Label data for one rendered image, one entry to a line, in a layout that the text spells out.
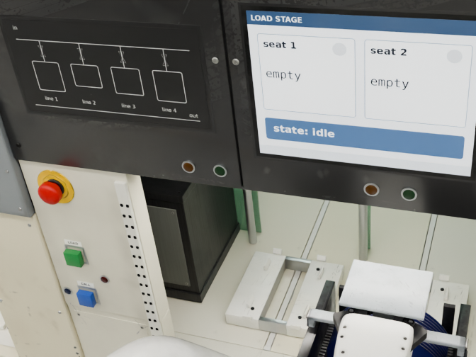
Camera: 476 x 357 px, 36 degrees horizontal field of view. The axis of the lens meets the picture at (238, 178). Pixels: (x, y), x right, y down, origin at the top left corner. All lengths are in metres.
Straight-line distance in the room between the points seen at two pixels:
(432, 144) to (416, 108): 0.05
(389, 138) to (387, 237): 0.86
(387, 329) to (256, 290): 0.63
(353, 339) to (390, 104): 0.32
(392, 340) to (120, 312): 0.57
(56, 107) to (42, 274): 0.40
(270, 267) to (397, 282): 0.61
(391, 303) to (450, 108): 0.31
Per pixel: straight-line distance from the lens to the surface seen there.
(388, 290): 1.10
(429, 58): 0.89
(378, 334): 1.04
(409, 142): 0.96
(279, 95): 0.96
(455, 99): 0.92
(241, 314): 1.58
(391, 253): 1.75
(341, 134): 0.97
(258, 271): 1.67
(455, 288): 1.64
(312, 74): 0.93
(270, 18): 0.92
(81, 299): 1.40
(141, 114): 1.07
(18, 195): 1.30
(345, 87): 0.93
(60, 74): 1.10
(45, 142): 1.20
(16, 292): 1.51
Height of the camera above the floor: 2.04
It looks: 35 degrees down
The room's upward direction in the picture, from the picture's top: 7 degrees counter-clockwise
